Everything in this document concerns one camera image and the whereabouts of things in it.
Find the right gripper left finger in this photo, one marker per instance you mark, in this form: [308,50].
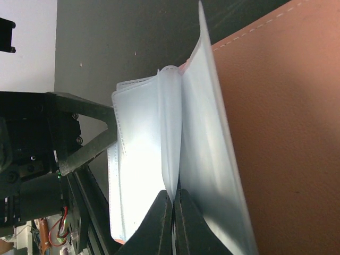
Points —
[154,236]

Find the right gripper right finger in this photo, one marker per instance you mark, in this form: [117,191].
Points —
[193,235]

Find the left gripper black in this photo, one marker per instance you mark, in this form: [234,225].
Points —
[34,136]

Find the brown leather card holder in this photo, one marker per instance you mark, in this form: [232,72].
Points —
[248,127]

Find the black aluminium rail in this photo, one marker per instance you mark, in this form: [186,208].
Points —
[88,213]

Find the left black frame post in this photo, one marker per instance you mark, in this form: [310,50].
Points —
[6,28]

